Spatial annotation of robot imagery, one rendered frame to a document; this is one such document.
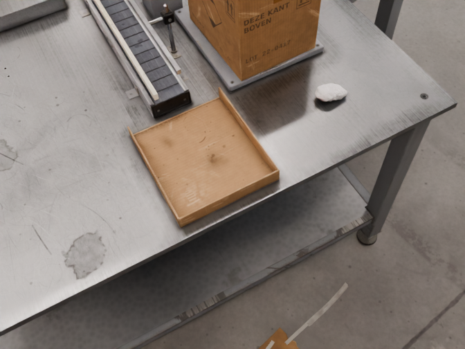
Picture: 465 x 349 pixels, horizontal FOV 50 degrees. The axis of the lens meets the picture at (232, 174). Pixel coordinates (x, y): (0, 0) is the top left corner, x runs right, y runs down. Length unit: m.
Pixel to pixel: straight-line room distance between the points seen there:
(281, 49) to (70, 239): 0.71
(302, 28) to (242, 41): 0.18
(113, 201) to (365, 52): 0.80
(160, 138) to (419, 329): 1.20
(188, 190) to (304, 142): 0.31
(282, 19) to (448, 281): 1.23
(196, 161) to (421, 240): 1.17
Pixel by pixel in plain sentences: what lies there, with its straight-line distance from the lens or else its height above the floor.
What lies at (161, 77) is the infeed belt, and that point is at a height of 0.88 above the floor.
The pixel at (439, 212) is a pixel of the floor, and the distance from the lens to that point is 2.22.
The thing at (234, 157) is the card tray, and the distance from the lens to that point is 1.22.
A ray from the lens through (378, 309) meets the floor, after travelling 1.98.
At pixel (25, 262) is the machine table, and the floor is 0.83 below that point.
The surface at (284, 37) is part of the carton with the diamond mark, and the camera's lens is 1.35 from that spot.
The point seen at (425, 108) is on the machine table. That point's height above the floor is 0.83.
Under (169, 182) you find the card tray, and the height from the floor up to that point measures 0.83.
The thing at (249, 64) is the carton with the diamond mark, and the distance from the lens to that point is 1.33.
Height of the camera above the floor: 1.84
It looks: 57 degrees down
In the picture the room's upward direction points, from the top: 5 degrees counter-clockwise
